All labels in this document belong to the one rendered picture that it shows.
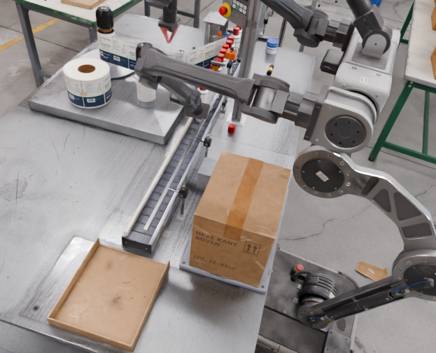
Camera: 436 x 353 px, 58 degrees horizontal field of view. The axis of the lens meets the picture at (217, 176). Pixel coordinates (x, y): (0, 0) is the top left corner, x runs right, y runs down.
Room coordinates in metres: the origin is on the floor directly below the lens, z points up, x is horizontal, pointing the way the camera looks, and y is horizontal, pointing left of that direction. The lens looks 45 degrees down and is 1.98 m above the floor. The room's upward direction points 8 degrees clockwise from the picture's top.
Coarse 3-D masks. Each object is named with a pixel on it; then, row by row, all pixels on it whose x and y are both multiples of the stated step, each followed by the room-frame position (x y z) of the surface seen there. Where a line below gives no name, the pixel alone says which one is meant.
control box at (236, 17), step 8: (224, 0) 1.67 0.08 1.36; (240, 0) 1.61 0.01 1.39; (248, 0) 1.57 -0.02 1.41; (232, 8) 1.63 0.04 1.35; (248, 8) 1.57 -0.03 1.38; (264, 8) 1.62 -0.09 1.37; (224, 16) 1.66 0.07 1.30; (232, 16) 1.63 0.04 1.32; (240, 16) 1.60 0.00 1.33; (264, 16) 1.63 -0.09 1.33; (240, 24) 1.59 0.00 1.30
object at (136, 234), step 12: (216, 108) 1.59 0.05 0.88; (192, 120) 1.46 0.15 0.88; (192, 132) 1.37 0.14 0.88; (180, 144) 1.28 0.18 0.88; (192, 144) 1.29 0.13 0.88; (180, 156) 1.20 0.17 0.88; (168, 168) 1.12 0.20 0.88; (168, 180) 1.06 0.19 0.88; (180, 180) 1.07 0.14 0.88; (156, 192) 0.99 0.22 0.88; (168, 192) 0.99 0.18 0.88; (156, 204) 0.93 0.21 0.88; (168, 204) 0.95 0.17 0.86; (144, 216) 0.86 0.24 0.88; (156, 216) 0.87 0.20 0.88; (132, 228) 0.80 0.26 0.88; (132, 240) 0.76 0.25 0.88; (144, 240) 0.76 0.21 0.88
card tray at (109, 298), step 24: (96, 240) 0.74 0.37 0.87; (96, 264) 0.67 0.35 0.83; (120, 264) 0.69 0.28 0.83; (144, 264) 0.70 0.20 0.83; (168, 264) 0.70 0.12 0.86; (72, 288) 0.58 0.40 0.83; (96, 288) 0.59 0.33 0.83; (120, 288) 0.60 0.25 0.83; (144, 288) 0.61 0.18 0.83; (72, 312) 0.50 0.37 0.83; (96, 312) 0.51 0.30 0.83; (120, 312) 0.52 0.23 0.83; (144, 312) 0.53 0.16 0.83; (96, 336) 0.43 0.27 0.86; (120, 336) 0.45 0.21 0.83
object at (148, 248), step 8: (216, 112) 1.55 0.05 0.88; (208, 128) 1.42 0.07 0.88; (200, 144) 1.30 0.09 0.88; (200, 152) 1.29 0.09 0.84; (192, 160) 1.19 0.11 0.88; (192, 168) 1.19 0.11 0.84; (184, 176) 1.09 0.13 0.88; (184, 184) 1.08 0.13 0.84; (176, 200) 0.99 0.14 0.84; (168, 208) 0.92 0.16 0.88; (168, 216) 0.91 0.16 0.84; (160, 224) 0.84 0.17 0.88; (128, 240) 0.76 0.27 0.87; (152, 240) 0.77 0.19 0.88; (136, 248) 0.75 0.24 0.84; (144, 248) 0.75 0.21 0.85; (152, 248) 0.75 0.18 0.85
